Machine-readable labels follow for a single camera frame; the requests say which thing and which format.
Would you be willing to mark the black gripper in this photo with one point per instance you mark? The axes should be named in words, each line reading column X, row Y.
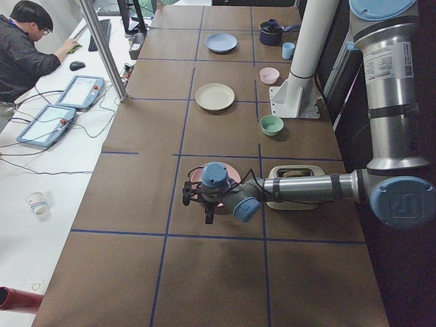
column 210, row 206

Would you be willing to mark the pink plate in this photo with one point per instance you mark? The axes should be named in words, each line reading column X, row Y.
column 195, row 176

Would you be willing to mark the blue plate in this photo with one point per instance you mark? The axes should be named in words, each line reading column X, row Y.
column 221, row 42

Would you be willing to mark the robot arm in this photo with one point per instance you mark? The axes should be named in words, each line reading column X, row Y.
column 392, row 183

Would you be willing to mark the slice of toast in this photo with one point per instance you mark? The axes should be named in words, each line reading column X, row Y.
column 296, row 173

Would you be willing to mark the green bowl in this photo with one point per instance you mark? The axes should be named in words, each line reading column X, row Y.
column 271, row 125

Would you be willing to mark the cream plate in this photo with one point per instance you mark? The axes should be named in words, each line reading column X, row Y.
column 214, row 96

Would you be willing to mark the cream toaster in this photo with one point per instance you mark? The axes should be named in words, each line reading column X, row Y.
column 278, row 171

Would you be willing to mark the pink bowl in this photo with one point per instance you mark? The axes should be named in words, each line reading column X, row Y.
column 269, row 75

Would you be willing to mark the paper cup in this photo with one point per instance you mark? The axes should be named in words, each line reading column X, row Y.
column 38, row 204

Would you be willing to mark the teach pendant far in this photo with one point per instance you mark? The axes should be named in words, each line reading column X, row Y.
column 82, row 92

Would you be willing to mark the teach pendant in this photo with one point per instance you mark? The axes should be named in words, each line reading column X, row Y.
column 47, row 127
column 82, row 92

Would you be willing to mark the light blue cup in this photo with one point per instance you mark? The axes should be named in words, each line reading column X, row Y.
column 288, row 49

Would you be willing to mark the teach pendant near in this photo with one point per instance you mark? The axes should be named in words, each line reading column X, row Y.
column 47, row 127

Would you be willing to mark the dark blue saucepan with lid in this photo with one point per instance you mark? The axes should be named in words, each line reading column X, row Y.
column 271, row 31

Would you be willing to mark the black computer mouse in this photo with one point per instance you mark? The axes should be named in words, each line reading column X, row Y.
column 76, row 65

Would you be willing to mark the red cylinder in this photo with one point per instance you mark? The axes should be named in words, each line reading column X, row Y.
column 20, row 301

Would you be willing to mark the seated person in black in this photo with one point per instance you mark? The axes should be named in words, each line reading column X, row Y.
column 22, row 65

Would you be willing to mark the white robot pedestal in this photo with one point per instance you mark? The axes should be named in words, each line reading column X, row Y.
column 296, row 98

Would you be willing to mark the aluminium frame post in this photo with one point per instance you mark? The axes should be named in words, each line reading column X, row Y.
column 92, row 22

